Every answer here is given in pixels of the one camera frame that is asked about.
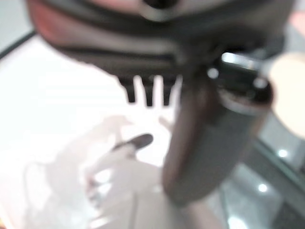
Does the round beige disc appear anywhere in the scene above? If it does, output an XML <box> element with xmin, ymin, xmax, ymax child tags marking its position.
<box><xmin>268</xmin><ymin>52</ymin><xmax>305</xmax><ymax>137</ymax></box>

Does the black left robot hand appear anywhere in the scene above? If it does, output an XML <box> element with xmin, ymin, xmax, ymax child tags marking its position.
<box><xmin>25</xmin><ymin>0</ymin><xmax>294</xmax><ymax>206</ymax></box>

